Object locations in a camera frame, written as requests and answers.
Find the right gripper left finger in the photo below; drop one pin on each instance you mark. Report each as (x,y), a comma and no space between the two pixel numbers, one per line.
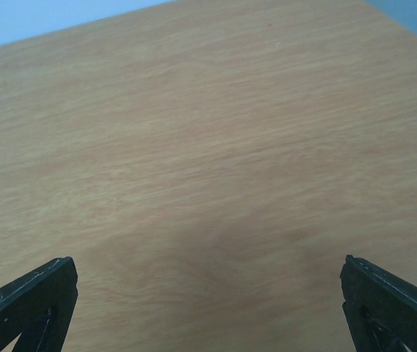
(36,308)

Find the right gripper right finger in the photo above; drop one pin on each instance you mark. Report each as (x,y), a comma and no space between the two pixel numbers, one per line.
(380,308)

